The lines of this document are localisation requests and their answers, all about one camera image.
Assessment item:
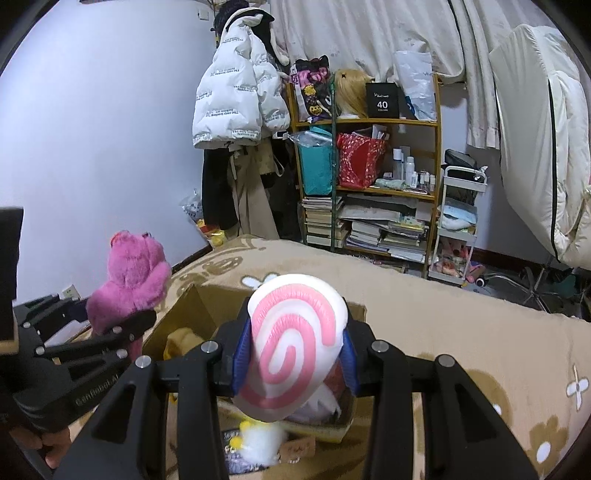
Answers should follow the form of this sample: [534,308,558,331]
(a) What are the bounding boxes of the black hat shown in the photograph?
[217,0,275,28]

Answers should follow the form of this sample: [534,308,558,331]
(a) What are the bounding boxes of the green pole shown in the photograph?
[329,76,337,252]

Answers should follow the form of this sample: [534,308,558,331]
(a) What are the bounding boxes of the wooden shelf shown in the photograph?
[284,74,441,278]

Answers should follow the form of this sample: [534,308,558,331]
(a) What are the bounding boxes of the cardboard box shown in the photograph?
[141,282,368,476]

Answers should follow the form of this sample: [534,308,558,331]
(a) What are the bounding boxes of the neat stack of books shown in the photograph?
[302,196,345,247]

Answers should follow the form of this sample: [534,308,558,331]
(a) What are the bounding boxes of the black hanging coat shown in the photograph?
[202,148,241,232]

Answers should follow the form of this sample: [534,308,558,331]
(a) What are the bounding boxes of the teal bag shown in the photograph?
[295,131,334,195]

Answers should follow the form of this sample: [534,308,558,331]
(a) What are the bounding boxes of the messy pile of books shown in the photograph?
[344,194,428,264]

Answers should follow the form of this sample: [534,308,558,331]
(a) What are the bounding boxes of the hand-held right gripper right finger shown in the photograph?
[342,318,539,480]

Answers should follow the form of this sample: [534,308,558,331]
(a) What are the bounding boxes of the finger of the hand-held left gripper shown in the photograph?
[13,295,90,333]
[32,311,158,370]

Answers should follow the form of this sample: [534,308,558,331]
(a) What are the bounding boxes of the metal chair base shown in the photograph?
[522,258,573,315]

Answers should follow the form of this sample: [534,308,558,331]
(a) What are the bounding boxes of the clear plastic bag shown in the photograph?
[285,129,333,148]

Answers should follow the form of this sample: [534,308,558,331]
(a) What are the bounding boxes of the blonde wig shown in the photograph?
[333,68,374,118]

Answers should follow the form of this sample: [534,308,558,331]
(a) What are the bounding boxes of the red patterned bag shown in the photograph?
[336,132,387,189]

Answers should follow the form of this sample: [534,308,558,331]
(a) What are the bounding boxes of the black item on cart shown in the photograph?
[445,148,478,169]

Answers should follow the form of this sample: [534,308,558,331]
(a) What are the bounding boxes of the white puffer jacket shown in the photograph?
[191,9,293,149]

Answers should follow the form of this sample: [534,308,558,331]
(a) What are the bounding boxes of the pink toys in cart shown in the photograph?
[436,240,472,278]

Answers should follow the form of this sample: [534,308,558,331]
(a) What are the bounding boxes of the pink plush bear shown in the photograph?
[86,230,172,361]

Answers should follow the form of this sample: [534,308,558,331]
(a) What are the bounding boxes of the beige hanging coat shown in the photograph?
[228,138,278,241]

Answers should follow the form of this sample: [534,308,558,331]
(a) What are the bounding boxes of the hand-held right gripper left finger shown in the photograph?
[53,318,254,480]

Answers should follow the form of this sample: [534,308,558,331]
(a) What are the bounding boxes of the black box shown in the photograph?
[365,82,403,119]

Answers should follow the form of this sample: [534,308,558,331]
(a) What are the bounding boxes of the white trolley cart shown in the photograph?
[427,165,489,282]

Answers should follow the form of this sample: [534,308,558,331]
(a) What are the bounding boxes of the pink white swirl cushion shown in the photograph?
[238,273,348,422]

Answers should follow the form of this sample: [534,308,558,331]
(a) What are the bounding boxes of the yellow plush bear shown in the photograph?
[163,329,206,365]

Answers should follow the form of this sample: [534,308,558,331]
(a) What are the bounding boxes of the black printed bag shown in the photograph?
[290,55,334,123]

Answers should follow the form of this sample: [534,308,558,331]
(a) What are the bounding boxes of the person's left hand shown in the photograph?
[7,425,72,469]

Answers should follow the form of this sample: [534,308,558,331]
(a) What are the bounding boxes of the dark hanging clothes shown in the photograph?
[268,134,303,241]

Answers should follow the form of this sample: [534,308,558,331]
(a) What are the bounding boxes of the beige printed blanket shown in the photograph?
[164,234,591,480]

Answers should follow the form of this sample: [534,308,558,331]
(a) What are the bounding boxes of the row of cosmetic bottles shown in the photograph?
[392,145,437,191]

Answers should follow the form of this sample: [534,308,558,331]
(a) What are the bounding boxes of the white plastic bag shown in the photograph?
[393,50,437,121]

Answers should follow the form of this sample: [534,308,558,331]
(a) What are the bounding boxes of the white fluffy plush toy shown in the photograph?
[238,418,287,464]

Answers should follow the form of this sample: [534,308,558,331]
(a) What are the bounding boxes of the light blue cloth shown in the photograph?
[441,203,476,232]

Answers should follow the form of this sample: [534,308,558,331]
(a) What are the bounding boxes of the plastic bag with yellow items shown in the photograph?
[180,189,227,247]

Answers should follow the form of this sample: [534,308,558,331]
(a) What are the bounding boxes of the cream curtain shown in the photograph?
[270,0,509,148]

